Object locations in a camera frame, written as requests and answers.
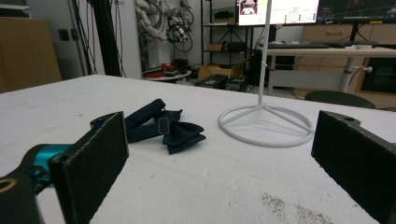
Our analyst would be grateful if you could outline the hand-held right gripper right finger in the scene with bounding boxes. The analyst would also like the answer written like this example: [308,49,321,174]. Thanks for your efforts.
[310,109,396,224]

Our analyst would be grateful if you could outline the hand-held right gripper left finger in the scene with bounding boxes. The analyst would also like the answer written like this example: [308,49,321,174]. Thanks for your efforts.
[0,111,130,224]

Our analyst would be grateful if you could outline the navy blue bow tie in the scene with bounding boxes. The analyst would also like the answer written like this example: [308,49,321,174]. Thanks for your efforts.
[90,98,207,156]

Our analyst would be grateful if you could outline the white metal stand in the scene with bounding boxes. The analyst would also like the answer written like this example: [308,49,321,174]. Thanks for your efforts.
[218,0,315,148]

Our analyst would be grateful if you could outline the dark round chair back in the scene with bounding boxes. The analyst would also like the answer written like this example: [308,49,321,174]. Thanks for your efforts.
[304,90,376,109]

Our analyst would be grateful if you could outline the black cabinet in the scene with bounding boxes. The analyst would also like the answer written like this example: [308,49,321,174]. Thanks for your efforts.
[361,57,396,93]

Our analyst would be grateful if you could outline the wooden desk with white leg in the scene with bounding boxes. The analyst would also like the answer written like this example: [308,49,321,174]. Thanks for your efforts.
[265,46,396,96]

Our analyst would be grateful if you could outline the round low table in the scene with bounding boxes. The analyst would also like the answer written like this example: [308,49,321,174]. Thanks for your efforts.
[143,70,192,83]

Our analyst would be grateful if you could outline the black keyboard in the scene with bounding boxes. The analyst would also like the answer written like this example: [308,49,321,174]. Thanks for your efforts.
[267,42,331,50]

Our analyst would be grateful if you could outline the brown wooden board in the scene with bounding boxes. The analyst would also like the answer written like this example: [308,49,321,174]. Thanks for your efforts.
[0,16,63,94]

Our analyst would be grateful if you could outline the dark computer monitor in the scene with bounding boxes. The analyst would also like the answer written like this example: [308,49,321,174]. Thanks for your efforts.
[316,0,396,24]

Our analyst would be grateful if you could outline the black box on floor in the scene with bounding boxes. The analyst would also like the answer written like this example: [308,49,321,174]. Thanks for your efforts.
[194,74,229,90]

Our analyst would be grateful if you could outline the open cardboard box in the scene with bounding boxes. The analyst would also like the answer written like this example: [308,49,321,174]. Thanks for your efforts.
[196,58,250,82]

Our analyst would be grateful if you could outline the bright computer monitor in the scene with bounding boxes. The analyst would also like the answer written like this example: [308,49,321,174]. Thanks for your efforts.
[235,0,320,26]

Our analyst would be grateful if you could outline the black metal shelf rack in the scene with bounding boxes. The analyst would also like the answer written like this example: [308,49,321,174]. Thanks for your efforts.
[200,0,255,66]

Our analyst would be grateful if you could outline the black stand with cables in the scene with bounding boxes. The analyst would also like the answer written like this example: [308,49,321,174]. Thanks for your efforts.
[71,0,127,78]

